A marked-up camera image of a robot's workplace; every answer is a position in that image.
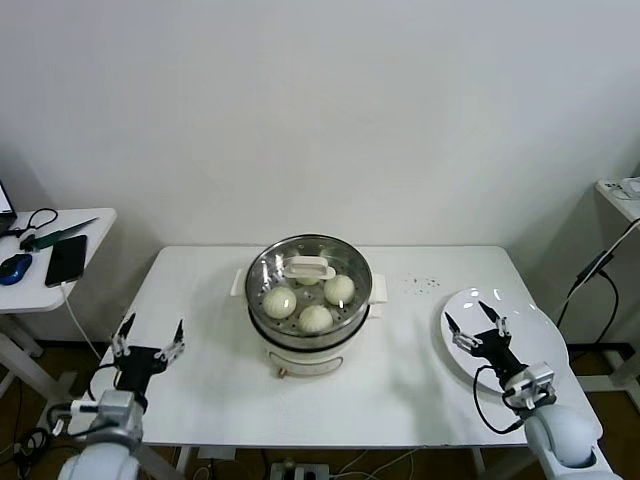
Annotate white cable with black adapter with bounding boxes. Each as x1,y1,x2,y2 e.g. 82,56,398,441
563,217,640,307

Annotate black smartphone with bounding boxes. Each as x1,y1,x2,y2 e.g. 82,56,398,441
44,234,89,288

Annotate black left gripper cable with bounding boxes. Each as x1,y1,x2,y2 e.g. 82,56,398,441
88,363,119,402

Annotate cream electric cooking pot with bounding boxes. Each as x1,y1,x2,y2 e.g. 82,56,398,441
247,294,387,380

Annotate black looped cable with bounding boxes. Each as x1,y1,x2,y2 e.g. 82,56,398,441
7,207,59,239

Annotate grey floor power strip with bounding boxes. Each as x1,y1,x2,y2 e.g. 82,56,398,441
269,462,331,480

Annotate white side table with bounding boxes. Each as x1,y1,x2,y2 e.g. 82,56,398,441
0,207,119,426

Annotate stainless steel steamer basket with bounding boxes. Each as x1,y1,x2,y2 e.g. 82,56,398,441
232,232,390,342

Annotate black floor cables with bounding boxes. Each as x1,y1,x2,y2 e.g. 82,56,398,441
0,369,66,480

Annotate white floor cable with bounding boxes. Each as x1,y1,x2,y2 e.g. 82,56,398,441
339,446,417,480

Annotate white round plate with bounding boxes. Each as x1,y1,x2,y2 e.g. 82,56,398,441
439,286,570,399

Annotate white power strip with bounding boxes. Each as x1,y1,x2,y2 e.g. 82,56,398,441
599,179,632,199

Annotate glass lid with cream handle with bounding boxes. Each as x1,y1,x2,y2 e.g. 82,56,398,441
244,232,374,336

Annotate white charging cable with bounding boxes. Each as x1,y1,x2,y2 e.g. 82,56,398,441
58,279,104,362

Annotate white shelf table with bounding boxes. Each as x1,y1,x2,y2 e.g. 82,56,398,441
574,177,640,396

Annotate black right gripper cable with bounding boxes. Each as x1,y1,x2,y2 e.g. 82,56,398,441
471,364,527,435

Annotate blue computer mouse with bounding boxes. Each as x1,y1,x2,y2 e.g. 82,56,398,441
0,252,34,287

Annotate white work table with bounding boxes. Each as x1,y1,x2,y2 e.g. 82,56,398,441
67,244,604,480

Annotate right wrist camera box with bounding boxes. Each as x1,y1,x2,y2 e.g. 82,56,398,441
501,362,557,410

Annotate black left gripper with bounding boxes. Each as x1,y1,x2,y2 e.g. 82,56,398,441
110,312,187,393

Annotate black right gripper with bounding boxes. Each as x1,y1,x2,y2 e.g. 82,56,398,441
443,299,527,384

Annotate open laptop screen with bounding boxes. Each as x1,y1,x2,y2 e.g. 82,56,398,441
0,177,19,236

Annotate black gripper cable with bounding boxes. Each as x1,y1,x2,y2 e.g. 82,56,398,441
471,364,527,435
88,363,119,402

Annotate dark green flat blade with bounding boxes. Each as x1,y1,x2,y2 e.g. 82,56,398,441
19,217,101,252

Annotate black hanging cable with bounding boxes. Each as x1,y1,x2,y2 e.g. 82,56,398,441
555,247,621,347

